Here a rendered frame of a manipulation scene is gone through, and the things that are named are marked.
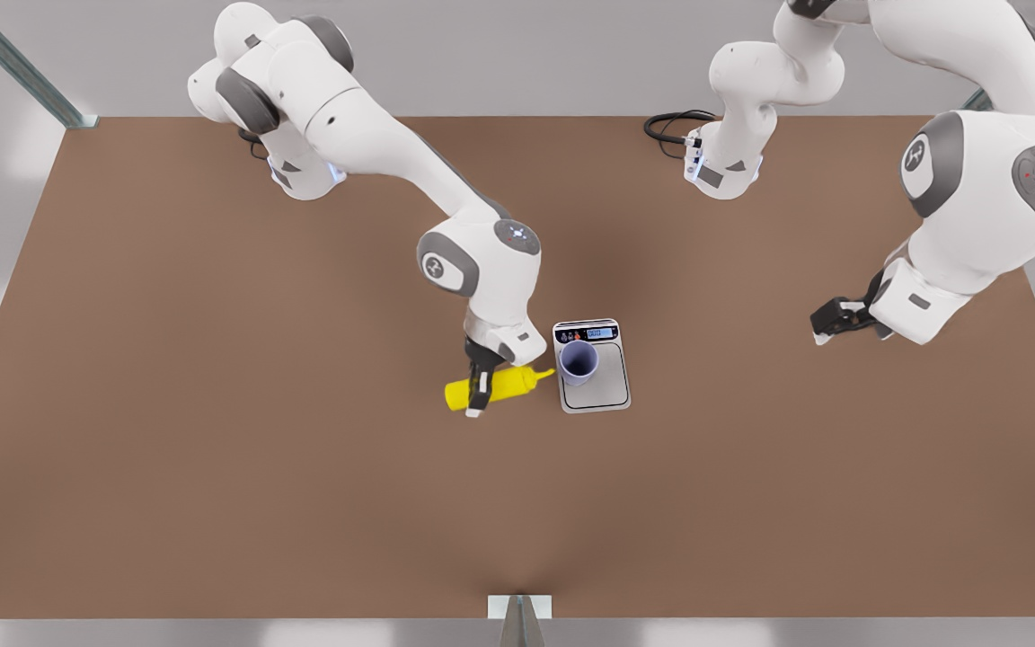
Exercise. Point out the yellow sauce bottle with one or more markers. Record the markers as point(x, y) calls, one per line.
point(499, 386)

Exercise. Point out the blue cup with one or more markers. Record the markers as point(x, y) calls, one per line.
point(579, 362)

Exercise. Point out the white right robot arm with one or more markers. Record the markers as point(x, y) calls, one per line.
point(374, 135)

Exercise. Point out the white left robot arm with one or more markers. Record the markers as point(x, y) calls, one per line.
point(976, 180)

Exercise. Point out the silver kitchen scale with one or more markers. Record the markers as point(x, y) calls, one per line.
point(592, 366)

